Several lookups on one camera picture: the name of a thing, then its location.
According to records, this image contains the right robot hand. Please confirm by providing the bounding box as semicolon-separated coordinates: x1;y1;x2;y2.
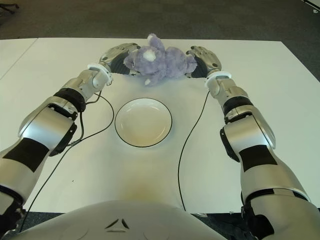
185;45;223;79

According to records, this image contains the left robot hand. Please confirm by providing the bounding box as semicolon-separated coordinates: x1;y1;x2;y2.
98;42;141;76

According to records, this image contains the purple plush doll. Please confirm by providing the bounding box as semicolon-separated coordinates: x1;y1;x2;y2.
123;33;198;88

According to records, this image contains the white plate with black rim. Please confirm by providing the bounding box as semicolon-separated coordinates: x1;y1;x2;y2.
114;97;173;148

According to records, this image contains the black office chair base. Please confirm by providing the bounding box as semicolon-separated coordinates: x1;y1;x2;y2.
0;0;20;16

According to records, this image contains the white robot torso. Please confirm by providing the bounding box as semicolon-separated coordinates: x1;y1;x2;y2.
9;199;226;240

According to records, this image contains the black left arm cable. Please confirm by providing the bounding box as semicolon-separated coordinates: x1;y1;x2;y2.
18;81;115;231

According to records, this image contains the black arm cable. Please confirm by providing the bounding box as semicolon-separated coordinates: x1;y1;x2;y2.
18;81;115;231
177;89;210;212

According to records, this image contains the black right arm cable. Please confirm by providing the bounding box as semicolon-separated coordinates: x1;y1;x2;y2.
177;89;210;212

